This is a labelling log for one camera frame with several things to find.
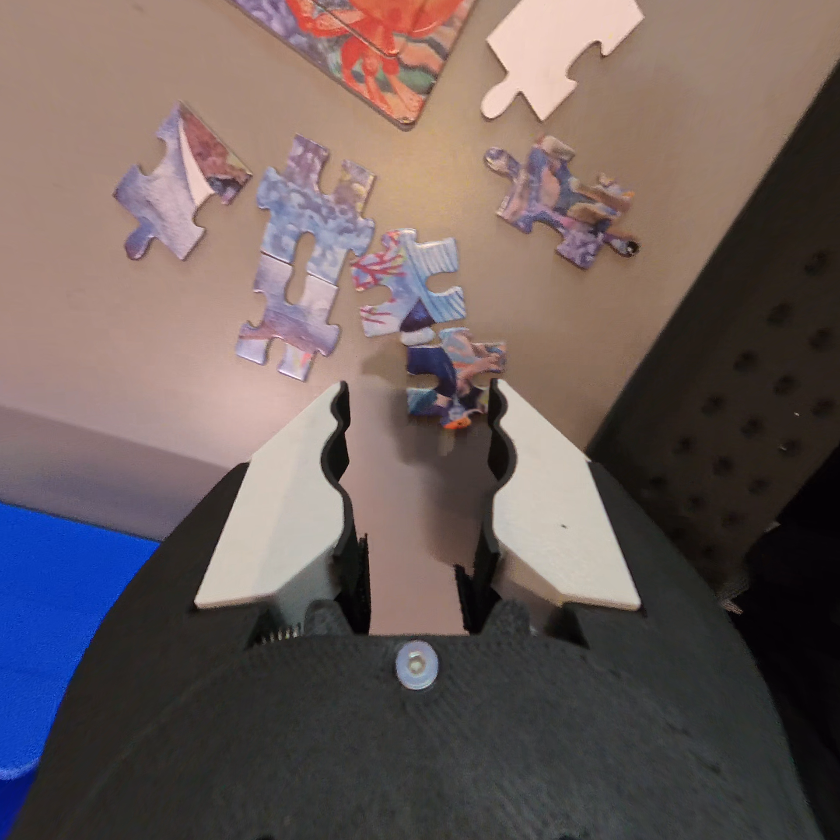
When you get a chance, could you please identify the dark blue puzzle piece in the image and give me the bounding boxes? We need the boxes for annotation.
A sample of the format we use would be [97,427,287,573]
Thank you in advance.
[406,322,508,431]

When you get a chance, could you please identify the blue object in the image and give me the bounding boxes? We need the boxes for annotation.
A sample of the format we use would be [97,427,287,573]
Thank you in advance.
[0,502,161,782]

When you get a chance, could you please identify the purple blue white puzzle piece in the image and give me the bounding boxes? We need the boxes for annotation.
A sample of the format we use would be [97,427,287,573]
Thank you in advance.
[238,252,342,382]

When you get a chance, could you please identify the joined orange crab puzzle pieces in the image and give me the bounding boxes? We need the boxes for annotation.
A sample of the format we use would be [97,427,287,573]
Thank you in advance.
[289,0,454,60]

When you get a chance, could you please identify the ocean jigsaw puzzle frame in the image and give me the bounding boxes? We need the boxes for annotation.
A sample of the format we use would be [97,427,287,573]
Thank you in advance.
[226,0,476,131]

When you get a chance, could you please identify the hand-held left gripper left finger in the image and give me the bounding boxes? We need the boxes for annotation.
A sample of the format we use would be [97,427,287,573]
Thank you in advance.
[194,381,371,632]

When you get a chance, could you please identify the dark perforated panel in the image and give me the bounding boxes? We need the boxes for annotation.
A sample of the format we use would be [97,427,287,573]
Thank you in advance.
[587,59,840,592]

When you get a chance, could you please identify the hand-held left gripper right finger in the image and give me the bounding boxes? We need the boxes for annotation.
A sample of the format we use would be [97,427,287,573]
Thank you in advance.
[454,378,642,632]

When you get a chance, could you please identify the purple orange fish puzzle piece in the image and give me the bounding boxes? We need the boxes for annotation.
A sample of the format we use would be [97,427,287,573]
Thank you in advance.
[484,136,641,270]

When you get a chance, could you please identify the red coral striped puzzle piece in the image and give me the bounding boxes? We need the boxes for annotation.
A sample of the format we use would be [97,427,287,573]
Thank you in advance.
[351,228,467,337]

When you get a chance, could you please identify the purple blue bubbly puzzle piece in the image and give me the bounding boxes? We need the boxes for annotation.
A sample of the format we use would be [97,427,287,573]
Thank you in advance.
[256,134,377,286]

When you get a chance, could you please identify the purple white-patch puzzle piece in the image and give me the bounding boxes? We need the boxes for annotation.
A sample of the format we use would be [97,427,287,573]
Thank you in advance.
[113,101,253,261]

